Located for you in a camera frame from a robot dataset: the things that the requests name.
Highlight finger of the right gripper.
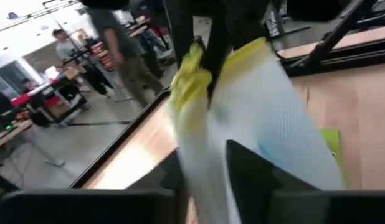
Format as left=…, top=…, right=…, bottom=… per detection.
left=164, top=15, right=196, bottom=68
left=203, top=15, right=270, bottom=101

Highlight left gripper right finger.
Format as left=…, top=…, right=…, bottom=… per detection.
left=226, top=139, right=385, bottom=224

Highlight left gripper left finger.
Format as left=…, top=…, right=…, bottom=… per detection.
left=2, top=152, right=187, bottom=224

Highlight white mesh pouch yellow trim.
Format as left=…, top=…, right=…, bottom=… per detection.
left=167, top=37, right=349, bottom=224

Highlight person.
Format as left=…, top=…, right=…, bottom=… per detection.
left=80, top=0, right=167, bottom=109
left=21, top=77, right=39, bottom=94
left=52, top=28, right=115, bottom=96

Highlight black work table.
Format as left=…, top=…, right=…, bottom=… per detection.
left=11, top=79, right=89, bottom=125

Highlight wooden workbench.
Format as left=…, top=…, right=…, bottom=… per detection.
left=0, top=119, right=34, bottom=153

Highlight black aluminium table frame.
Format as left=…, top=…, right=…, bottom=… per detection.
left=69, top=0, right=385, bottom=190

